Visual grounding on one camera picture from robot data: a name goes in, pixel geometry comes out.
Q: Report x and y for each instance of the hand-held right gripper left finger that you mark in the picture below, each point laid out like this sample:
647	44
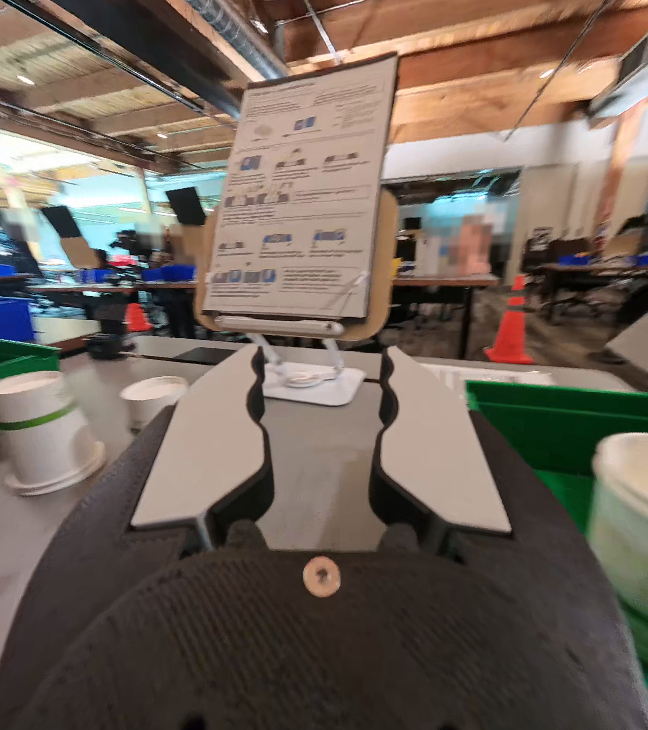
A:
210	456

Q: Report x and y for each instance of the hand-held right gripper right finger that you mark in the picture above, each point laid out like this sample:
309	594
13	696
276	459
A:
443	462

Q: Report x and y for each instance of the grey desk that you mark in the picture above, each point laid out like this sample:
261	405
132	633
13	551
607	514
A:
27	542

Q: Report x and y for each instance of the laminated paper sheet red label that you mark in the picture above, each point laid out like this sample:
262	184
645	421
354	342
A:
489	376

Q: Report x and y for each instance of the wooden document stand white base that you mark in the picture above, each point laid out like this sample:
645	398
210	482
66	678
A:
324	390

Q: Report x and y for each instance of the orange traffic cone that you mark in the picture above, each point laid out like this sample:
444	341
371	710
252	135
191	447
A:
511	336
139	319

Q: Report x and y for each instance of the long wooden work table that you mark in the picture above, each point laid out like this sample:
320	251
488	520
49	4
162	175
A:
443	280

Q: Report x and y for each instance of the printed instruction sheet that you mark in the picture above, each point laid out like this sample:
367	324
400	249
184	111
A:
301	199

